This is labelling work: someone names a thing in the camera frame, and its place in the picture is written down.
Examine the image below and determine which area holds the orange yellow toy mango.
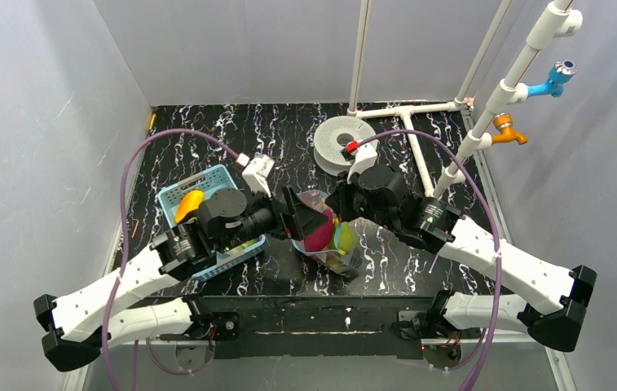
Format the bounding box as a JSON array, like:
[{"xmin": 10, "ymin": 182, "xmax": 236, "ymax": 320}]
[{"xmin": 174, "ymin": 189, "xmax": 205, "ymax": 224}]

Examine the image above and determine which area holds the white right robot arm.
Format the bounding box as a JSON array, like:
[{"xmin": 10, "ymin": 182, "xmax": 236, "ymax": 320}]
[{"xmin": 326, "ymin": 165, "xmax": 597, "ymax": 353}]

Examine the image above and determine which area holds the green toy pear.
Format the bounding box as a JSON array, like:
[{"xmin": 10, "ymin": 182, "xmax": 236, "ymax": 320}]
[{"xmin": 333, "ymin": 222, "xmax": 359, "ymax": 254}]

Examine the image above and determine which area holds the white perforated filament spool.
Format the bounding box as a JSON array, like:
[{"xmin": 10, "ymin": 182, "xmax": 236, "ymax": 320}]
[{"xmin": 313, "ymin": 116, "xmax": 376, "ymax": 176}]

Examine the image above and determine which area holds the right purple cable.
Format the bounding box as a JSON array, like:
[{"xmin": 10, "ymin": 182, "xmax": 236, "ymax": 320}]
[{"xmin": 356, "ymin": 129, "xmax": 504, "ymax": 391}]

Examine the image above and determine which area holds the blue plastic tap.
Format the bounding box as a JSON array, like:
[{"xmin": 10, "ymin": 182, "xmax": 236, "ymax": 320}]
[{"xmin": 509, "ymin": 59, "xmax": 578, "ymax": 104}]

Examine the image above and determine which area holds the green white toy cabbage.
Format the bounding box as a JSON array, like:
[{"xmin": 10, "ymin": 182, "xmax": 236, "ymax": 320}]
[{"xmin": 229, "ymin": 239, "xmax": 260, "ymax": 253}]

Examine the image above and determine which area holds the white PVC pipe frame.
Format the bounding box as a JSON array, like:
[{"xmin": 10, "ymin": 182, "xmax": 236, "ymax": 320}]
[{"xmin": 347, "ymin": 1, "xmax": 583, "ymax": 198}]

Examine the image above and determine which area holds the reddish toy sweet potato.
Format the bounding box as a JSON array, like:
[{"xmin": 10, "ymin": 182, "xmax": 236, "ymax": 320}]
[{"xmin": 303, "ymin": 209, "xmax": 334, "ymax": 253}]

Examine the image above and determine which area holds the purple cable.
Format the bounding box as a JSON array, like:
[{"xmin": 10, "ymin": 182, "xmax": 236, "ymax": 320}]
[
  {"xmin": 101, "ymin": 128, "xmax": 241, "ymax": 391},
  {"xmin": 356, "ymin": 129, "xmax": 504, "ymax": 391}
]

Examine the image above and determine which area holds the light blue plastic basket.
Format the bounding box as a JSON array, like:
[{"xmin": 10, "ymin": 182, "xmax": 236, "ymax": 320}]
[{"xmin": 157, "ymin": 165, "xmax": 267, "ymax": 283}]

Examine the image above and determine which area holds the orange plastic tap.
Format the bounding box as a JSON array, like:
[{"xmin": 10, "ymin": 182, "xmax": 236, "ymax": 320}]
[{"xmin": 477, "ymin": 112, "xmax": 528, "ymax": 150}]

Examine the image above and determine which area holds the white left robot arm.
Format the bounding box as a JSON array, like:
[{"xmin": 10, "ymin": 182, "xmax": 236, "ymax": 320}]
[{"xmin": 33, "ymin": 187, "xmax": 329, "ymax": 372}]

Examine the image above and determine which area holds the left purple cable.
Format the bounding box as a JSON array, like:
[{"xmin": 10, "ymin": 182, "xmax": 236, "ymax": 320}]
[{"xmin": 101, "ymin": 128, "xmax": 241, "ymax": 391}]

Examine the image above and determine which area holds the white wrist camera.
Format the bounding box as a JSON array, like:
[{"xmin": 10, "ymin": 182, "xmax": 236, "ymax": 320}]
[
  {"xmin": 342, "ymin": 140, "xmax": 378, "ymax": 183},
  {"xmin": 236, "ymin": 153, "xmax": 275, "ymax": 198}
]

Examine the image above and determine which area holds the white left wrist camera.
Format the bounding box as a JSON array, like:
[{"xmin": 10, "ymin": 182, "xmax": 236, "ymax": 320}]
[{"xmin": 236, "ymin": 153, "xmax": 275, "ymax": 198}]

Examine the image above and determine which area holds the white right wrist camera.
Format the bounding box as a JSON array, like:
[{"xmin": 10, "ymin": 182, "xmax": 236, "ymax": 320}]
[{"xmin": 342, "ymin": 140, "xmax": 378, "ymax": 183}]

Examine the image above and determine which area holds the clear zip top bag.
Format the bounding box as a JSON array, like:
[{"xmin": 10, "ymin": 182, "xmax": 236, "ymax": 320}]
[{"xmin": 292, "ymin": 190, "xmax": 363, "ymax": 279}]

